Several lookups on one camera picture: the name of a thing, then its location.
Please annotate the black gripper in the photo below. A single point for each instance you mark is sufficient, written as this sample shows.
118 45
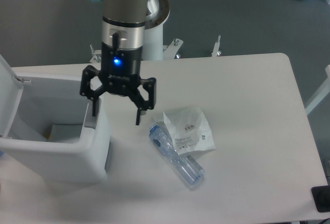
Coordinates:
121 74

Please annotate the white push-top trash can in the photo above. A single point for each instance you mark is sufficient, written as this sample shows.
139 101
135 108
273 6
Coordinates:
50 128

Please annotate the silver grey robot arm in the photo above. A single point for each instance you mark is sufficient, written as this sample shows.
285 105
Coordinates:
123 28

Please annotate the white plastic packaging bag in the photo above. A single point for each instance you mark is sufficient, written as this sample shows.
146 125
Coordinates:
188 129

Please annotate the crushed clear plastic bottle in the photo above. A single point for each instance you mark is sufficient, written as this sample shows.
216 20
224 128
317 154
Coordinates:
186 166

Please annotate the black device at table edge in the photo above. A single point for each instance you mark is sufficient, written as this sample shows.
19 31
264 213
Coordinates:
321 198

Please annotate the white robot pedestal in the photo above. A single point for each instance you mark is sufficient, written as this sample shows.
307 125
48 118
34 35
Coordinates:
157 14

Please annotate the white frame leg right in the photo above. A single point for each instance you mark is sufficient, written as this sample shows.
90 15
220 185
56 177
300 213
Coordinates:
321 92

